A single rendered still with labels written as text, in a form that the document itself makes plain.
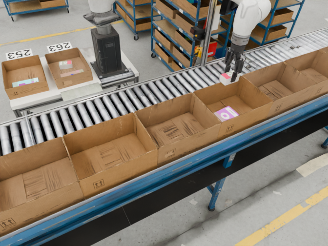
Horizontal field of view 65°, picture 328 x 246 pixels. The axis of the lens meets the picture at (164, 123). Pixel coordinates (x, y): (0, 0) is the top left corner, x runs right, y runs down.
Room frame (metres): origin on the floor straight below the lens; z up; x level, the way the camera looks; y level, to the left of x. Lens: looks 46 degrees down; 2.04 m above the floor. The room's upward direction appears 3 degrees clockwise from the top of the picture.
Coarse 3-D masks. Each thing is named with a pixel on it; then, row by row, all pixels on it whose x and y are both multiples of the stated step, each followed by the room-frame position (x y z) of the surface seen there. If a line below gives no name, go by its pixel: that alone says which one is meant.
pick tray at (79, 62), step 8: (72, 48) 1.98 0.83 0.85; (48, 56) 1.87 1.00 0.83; (56, 56) 1.90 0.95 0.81; (64, 56) 1.94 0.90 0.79; (72, 56) 1.97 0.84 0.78; (80, 56) 1.96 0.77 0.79; (48, 64) 1.72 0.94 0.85; (56, 64) 1.85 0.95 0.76; (72, 64) 1.87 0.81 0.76; (80, 64) 1.87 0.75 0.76; (56, 72) 1.74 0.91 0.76; (64, 72) 1.75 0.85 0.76; (88, 72) 1.67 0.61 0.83; (56, 80) 1.54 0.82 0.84; (64, 80) 1.57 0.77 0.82; (72, 80) 1.60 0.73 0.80; (80, 80) 1.63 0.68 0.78; (88, 80) 1.66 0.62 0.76
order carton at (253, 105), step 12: (216, 84) 1.32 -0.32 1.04; (228, 84) 1.37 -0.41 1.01; (240, 84) 1.41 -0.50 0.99; (252, 84) 1.34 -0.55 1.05; (204, 96) 1.28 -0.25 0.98; (216, 96) 1.33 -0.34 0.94; (228, 96) 1.39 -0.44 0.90; (240, 96) 1.39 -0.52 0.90; (252, 96) 1.31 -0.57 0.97; (264, 96) 1.24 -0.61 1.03; (216, 108) 1.27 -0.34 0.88; (240, 108) 1.28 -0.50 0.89; (252, 108) 1.28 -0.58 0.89; (264, 108) 1.15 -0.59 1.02; (228, 120) 1.00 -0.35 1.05; (240, 120) 1.05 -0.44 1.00; (252, 120) 1.11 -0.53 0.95; (264, 120) 1.18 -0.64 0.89; (228, 132) 1.02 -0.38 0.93
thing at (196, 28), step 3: (192, 27) 2.00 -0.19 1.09; (195, 27) 1.99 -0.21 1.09; (198, 27) 2.00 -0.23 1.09; (201, 27) 2.00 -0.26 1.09; (192, 30) 1.97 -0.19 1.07; (195, 30) 1.96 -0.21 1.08; (198, 30) 1.97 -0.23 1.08; (201, 30) 1.98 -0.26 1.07; (204, 30) 2.00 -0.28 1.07; (192, 33) 1.96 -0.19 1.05; (195, 33) 1.96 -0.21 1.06; (198, 33) 1.97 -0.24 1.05; (201, 33) 1.99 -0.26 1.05; (195, 36) 2.01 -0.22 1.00; (198, 36) 1.99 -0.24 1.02; (201, 36) 2.01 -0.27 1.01
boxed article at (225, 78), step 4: (228, 72) 1.28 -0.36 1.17; (232, 72) 1.28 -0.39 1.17; (220, 76) 1.26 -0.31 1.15; (224, 76) 1.24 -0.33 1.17; (228, 76) 1.24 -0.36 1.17; (220, 80) 1.25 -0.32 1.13; (224, 80) 1.22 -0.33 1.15; (228, 80) 1.22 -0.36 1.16; (236, 80) 1.25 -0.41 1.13; (224, 84) 1.22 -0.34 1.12
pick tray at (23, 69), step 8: (32, 56) 1.83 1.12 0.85; (8, 64) 1.74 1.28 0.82; (16, 64) 1.76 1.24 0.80; (24, 64) 1.79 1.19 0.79; (32, 64) 1.82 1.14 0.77; (40, 64) 1.84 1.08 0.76; (8, 72) 1.71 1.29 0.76; (16, 72) 1.71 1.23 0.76; (24, 72) 1.72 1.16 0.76; (32, 72) 1.72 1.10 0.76; (40, 72) 1.73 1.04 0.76; (8, 80) 1.61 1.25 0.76; (16, 80) 1.61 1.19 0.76; (40, 80) 1.63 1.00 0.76; (8, 88) 1.40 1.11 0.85; (16, 88) 1.42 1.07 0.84; (24, 88) 1.44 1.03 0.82; (32, 88) 1.47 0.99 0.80; (40, 88) 1.49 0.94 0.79; (48, 88) 1.52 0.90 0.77; (8, 96) 1.39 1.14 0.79; (16, 96) 1.41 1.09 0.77; (24, 96) 1.43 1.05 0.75
